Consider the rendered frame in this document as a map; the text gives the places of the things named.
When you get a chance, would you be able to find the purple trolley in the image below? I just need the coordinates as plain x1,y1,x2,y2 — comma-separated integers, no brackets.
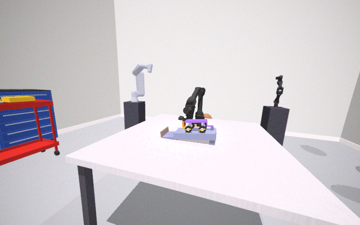
185,119,213,133

